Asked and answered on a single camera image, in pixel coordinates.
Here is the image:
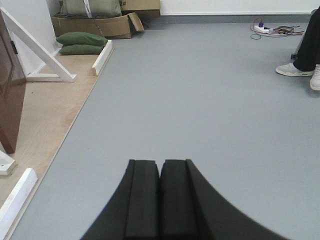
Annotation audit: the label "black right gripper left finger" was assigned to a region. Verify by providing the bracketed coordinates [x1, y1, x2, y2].
[82, 159, 159, 240]

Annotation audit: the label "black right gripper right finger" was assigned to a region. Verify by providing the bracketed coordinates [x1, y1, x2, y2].
[159, 159, 283, 240]

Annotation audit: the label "brown wooden door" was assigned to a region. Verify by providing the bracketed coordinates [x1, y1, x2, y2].
[0, 13, 26, 154]

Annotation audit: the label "plywood floor platform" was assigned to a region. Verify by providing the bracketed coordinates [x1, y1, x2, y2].
[0, 55, 98, 240]

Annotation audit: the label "white wooden foot block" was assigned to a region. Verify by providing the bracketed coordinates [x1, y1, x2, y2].
[0, 151, 17, 176]

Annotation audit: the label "grey sneaker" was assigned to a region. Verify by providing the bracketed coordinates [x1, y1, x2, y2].
[275, 63, 314, 77]

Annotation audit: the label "lower green sandbag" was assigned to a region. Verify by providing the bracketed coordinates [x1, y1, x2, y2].
[59, 44, 105, 55]

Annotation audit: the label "white sneaker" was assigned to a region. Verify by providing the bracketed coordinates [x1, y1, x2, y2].
[310, 64, 320, 91]

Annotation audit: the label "open flat cardboard box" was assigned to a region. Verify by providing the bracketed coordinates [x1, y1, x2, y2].
[51, 12, 145, 39]

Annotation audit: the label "person's black trouser leg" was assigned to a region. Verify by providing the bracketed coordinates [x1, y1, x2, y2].
[293, 8, 320, 72]

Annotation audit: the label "white power strip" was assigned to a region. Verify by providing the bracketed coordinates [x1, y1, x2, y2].
[253, 25, 274, 34]

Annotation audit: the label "closed cardboard box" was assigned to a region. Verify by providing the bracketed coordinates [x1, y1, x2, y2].
[119, 0, 161, 18]

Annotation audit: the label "grey-green woven sack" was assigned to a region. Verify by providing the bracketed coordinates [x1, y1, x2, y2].
[60, 0, 122, 19]

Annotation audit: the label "near white wooden rail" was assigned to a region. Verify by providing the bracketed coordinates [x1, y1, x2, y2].
[0, 168, 38, 240]

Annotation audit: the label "white wooden edge rail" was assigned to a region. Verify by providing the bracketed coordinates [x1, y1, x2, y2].
[91, 40, 114, 77]

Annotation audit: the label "white wooden brace frame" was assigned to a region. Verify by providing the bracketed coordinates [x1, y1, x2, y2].
[0, 6, 77, 83]

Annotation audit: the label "thin black tether cable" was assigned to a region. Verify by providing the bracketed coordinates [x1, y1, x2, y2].
[82, 0, 107, 38]

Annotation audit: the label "tangled floor cables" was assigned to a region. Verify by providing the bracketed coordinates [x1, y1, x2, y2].
[250, 16, 306, 40]

